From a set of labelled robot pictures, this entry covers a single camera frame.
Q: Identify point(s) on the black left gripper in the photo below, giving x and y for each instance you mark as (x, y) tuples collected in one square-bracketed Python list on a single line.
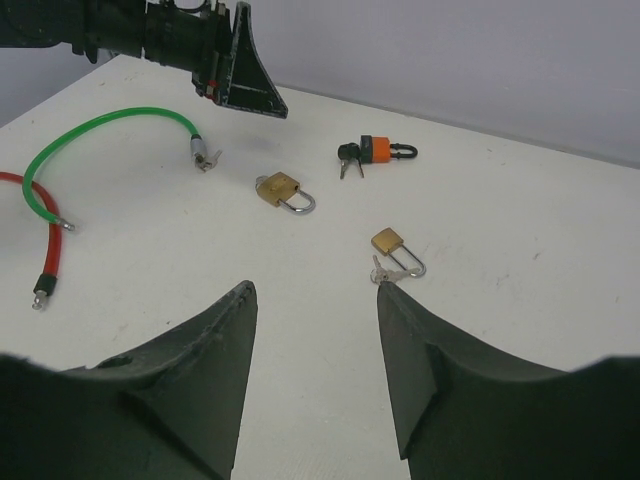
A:
[(218, 52)]

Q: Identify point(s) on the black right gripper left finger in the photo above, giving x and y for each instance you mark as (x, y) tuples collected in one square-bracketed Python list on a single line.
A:
[(170, 408)]

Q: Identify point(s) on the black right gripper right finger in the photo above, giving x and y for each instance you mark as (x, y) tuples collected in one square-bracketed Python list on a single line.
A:
[(464, 409)]

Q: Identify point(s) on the large brass padlock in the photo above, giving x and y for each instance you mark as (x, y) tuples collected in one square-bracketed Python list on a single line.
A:
[(279, 188)]

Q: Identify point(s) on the small brass long-shackle padlock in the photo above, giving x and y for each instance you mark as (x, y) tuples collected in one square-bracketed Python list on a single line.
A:
[(387, 242)]

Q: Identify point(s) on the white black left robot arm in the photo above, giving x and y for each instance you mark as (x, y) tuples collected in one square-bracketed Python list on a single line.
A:
[(87, 26)]

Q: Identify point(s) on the silver keys of green lock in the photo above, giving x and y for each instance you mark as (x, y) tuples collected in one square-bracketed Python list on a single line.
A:
[(205, 163)]

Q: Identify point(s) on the orange black padlock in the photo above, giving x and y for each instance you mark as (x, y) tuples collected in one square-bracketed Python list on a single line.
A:
[(375, 149)]

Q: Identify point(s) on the green cable lock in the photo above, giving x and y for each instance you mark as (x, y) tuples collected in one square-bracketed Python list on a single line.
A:
[(101, 135)]

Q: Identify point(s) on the red cable lock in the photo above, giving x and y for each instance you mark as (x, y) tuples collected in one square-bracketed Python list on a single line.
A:
[(30, 269)]

